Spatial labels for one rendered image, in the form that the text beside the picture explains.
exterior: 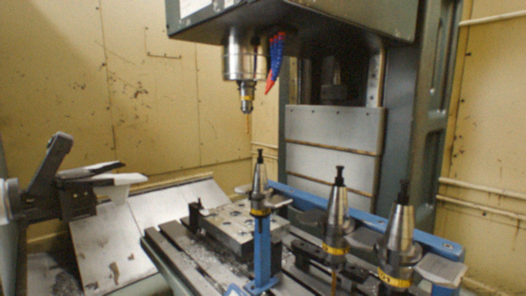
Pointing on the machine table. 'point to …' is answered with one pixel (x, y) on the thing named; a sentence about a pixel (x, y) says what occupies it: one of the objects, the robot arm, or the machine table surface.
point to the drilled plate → (220, 232)
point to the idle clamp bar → (353, 276)
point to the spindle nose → (245, 59)
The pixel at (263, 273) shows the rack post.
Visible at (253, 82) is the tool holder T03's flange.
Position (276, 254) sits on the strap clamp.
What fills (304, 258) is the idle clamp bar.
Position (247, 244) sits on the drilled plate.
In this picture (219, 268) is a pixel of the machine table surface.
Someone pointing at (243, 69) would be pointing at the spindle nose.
